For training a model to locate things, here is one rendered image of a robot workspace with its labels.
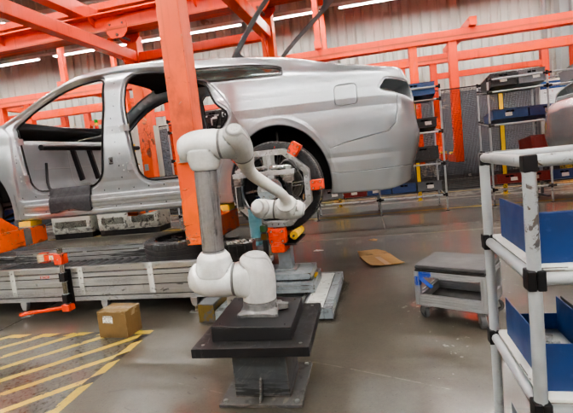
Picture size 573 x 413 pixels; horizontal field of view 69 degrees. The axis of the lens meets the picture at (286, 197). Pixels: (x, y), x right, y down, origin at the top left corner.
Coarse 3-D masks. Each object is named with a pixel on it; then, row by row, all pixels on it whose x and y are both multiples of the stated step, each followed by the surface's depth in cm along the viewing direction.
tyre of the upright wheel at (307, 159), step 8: (264, 144) 296; (272, 144) 295; (280, 144) 294; (288, 144) 293; (304, 152) 293; (304, 160) 291; (312, 160) 292; (312, 168) 291; (320, 168) 307; (312, 176) 292; (320, 176) 295; (232, 184) 306; (232, 192) 307; (312, 192) 293; (320, 192) 293; (320, 200) 299; (312, 208) 294; (304, 216) 296; (296, 224) 298
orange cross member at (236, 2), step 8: (224, 0) 398; (232, 0) 400; (240, 0) 419; (232, 8) 419; (240, 8) 422; (248, 8) 444; (240, 16) 446; (248, 16) 449; (256, 24) 476; (264, 24) 507; (256, 32) 508; (264, 32) 511; (264, 40) 523
